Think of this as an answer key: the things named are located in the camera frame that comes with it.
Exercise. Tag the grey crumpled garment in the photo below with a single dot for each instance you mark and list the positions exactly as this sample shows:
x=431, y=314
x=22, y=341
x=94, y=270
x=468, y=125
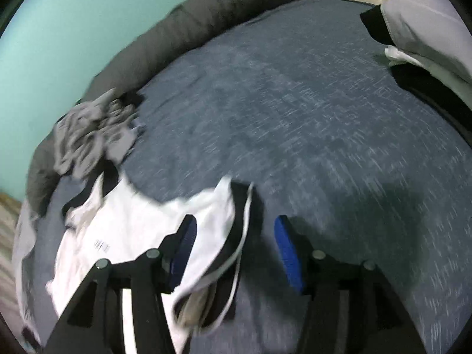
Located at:
x=106, y=127

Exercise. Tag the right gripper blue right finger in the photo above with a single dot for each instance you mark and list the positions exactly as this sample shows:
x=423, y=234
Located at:
x=352, y=308

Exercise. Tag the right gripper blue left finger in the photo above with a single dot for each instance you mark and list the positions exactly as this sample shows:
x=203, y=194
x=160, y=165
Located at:
x=92, y=320

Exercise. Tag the striped beige curtain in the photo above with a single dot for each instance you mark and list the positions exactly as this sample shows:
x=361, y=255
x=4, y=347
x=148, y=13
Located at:
x=9, y=216

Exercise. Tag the stack of folded clothes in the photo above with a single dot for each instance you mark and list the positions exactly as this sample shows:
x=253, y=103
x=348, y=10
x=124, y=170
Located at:
x=428, y=48

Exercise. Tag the blue patterned bed sheet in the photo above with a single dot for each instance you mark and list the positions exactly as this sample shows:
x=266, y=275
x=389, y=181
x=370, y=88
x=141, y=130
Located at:
x=301, y=102

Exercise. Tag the dark grey rolled duvet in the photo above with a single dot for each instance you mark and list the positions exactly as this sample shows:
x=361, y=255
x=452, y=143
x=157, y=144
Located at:
x=190, y=25

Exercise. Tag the light grey blanket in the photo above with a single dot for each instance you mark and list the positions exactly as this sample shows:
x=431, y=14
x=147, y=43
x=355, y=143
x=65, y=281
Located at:
x=23, y=258

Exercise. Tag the white polo shirt black trim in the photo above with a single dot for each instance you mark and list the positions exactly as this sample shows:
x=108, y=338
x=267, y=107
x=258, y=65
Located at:
x=199, y=240

